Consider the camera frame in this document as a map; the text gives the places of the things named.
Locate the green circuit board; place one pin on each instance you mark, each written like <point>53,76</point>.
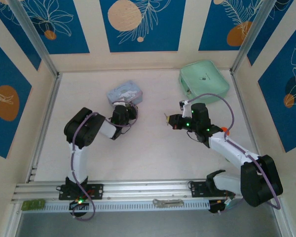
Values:
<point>34,205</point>

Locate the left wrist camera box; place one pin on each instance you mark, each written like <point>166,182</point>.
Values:
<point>121,103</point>

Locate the black base controller box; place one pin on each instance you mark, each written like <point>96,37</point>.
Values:
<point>215,207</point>
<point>72,206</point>

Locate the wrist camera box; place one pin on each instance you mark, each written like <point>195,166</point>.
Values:
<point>186,109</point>
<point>121,103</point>

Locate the light blue patterned pouch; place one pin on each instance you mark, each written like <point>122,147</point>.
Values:
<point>124,91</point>

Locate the silver metal latch bracket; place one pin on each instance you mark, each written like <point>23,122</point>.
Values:
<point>167,203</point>

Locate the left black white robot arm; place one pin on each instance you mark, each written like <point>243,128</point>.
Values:
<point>84,128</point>

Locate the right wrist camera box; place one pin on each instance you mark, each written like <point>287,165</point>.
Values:
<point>186,109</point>

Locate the aluminium cross rail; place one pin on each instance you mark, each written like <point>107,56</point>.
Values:
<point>148,188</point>

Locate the mint green zip pouch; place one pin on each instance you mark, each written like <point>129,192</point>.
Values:
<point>204,79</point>

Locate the aluminium side rail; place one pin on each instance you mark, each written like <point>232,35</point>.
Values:
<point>241,98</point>
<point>48,116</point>

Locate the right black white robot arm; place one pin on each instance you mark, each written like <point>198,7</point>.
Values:
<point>261,182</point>

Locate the aluminium frame post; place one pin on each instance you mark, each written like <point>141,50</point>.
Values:
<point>32,34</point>
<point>251,34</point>

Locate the silver key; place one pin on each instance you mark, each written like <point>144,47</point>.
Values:
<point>166,118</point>

